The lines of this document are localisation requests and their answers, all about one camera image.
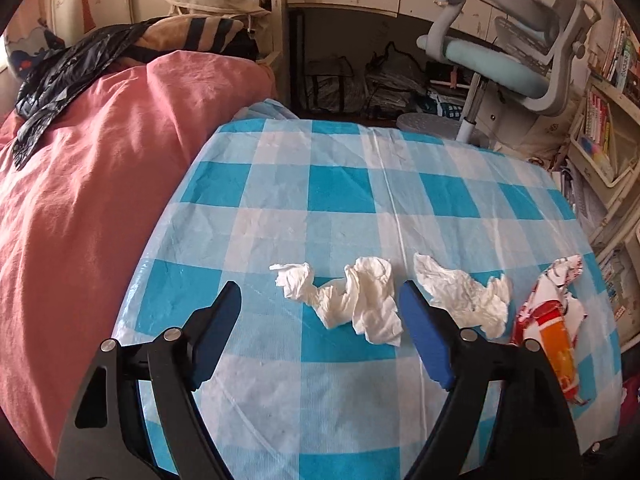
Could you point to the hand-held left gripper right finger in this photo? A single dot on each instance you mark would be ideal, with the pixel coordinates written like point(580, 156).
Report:
point(425, 335)

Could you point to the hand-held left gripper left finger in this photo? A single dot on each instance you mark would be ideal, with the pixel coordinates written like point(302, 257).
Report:
point(220, 325)

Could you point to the white tissue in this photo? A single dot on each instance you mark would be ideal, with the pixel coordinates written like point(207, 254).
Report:
point(460, 292)
point(365, 300)

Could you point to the red white wrapper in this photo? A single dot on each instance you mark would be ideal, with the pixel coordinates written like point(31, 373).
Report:
point(550, 325)

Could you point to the blue white checked tablecloth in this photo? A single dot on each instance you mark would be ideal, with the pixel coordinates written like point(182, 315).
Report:
point(340, 190)

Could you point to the pink blanket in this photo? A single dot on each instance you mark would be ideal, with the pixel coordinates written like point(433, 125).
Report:
point(100, 185)

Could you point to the pile of papers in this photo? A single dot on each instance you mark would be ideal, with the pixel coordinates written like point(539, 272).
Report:
point(575, 192)

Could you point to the blue white bag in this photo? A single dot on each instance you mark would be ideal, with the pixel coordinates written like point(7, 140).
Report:
point(445, 105)

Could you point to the beige fabric box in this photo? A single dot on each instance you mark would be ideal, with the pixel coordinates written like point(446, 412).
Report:
point(535, 130)

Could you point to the small white book rack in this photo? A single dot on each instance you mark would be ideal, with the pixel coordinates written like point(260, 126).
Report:
point(600, 160)

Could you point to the black plastic bag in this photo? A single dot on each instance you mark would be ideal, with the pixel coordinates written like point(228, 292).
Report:
point(395, 80)

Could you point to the black mesh bag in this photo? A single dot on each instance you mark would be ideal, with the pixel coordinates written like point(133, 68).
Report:
point(330, 85)

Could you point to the grey blue office chair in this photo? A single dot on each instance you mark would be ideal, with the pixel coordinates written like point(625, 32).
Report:
point(500, 65)

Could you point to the white desk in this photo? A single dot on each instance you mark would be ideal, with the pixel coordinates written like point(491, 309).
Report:
point(282, 50)

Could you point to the striped beige pillow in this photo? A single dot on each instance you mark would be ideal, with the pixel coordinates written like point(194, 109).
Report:
point(210, 32)

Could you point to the shiny black jacket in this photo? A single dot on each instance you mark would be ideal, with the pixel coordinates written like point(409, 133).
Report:
point(65, 65)

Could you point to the blue cartoon cushion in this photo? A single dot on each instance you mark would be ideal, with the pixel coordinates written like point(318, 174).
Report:
point(30, 55)

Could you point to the narrow white desk drawer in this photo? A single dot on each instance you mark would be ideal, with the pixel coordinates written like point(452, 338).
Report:
point(425, 2)

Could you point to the row of upright books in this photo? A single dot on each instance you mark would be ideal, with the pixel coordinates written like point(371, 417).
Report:
point(620, 55)

